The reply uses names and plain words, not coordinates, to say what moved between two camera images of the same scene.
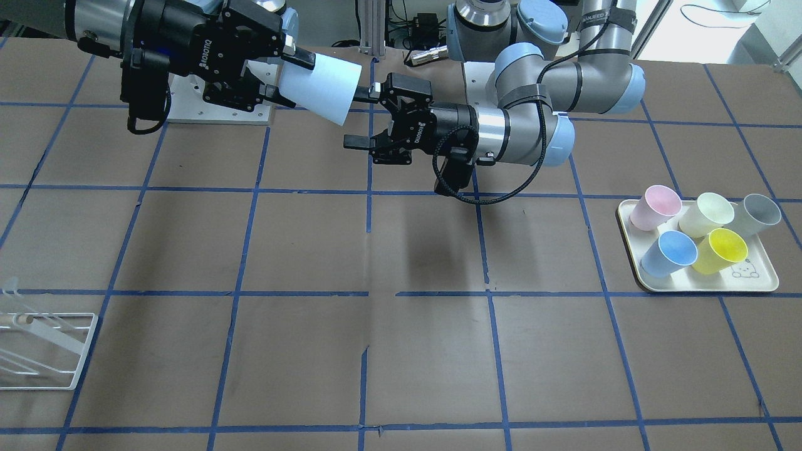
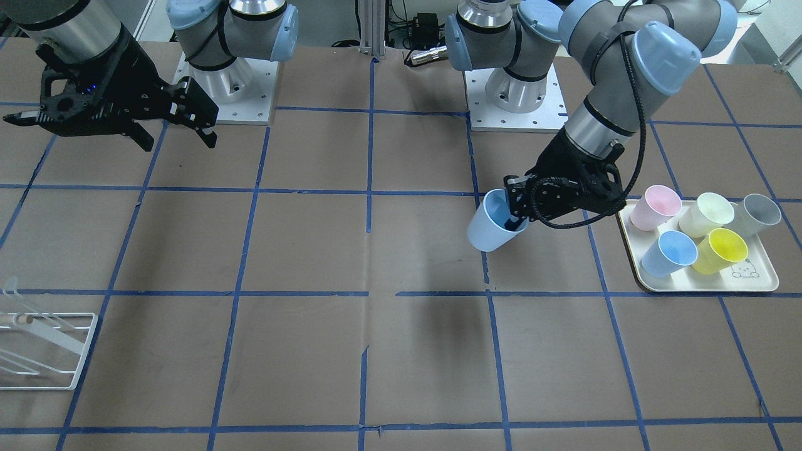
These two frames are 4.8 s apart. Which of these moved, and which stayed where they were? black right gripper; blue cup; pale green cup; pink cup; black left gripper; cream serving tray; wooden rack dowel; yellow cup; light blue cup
Moved: black left gripper; light blue cup; black right gripper
Stayed: yellow cup; cream serving tray; blue cup; pink cup; wooden rack dowel; pale green cup
